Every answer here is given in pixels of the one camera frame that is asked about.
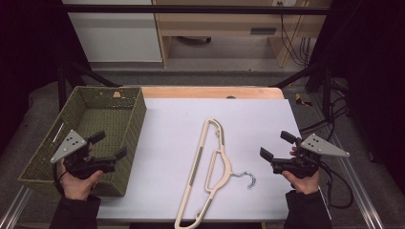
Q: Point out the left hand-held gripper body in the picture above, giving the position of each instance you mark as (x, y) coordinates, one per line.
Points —
(68, 144)

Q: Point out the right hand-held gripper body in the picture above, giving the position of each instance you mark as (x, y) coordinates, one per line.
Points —
(299, 165)

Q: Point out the green woven basket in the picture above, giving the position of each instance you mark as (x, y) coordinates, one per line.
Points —
(105, 124)

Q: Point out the cream plastic clothes hanger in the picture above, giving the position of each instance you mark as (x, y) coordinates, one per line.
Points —
(228, 166)

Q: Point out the person's right hand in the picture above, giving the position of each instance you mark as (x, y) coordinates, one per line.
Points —
(305, 185)

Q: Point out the person's left hand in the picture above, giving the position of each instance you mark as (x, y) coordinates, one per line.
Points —
(78, 187)

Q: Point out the yellow and black tool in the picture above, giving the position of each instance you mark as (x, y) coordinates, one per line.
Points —
(299, 100)

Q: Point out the small tan tag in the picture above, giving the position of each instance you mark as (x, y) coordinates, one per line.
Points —
(117, 94)

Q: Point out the black metal stand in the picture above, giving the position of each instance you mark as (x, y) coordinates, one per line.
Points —
(62, 86)
(326, 92)

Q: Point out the dark curtain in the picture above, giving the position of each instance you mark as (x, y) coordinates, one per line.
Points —
(375, 63)
(28, 57)

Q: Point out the white cabinet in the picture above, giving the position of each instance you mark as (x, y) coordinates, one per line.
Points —
(114, 38)

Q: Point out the light wooden desk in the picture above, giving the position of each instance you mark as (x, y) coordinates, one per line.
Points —
(223, 27)

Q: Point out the black metal crossbar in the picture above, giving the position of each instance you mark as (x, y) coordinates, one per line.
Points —
(191, 10)

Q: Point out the aluminium rail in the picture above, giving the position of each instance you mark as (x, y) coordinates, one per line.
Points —
(14, 208)
(359, 194)

